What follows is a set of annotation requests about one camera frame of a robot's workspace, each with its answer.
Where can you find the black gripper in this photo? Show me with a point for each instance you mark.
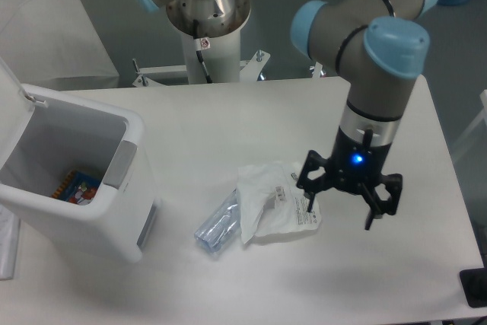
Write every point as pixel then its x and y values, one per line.
pixel 357 165

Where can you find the white printed cloth cover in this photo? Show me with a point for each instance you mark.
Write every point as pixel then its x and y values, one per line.
pixel 53 43

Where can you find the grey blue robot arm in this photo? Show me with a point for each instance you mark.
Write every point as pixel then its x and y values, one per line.
pixel 375 45

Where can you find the colourful snack package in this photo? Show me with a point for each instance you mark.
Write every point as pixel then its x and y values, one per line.
pixel 77 188

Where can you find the black device at edge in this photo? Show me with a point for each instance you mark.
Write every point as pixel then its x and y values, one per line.
pixel 474 286

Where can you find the white crumpled plastic bag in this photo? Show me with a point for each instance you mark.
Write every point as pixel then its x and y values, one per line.
pixel 270 203

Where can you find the white push-button trash can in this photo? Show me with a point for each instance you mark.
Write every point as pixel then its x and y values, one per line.
pixel 44 135

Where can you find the crushed clear plastic bottle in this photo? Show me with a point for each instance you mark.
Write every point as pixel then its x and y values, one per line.
pixel 220 227

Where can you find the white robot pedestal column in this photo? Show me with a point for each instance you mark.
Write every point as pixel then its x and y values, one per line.
pixel 210 35

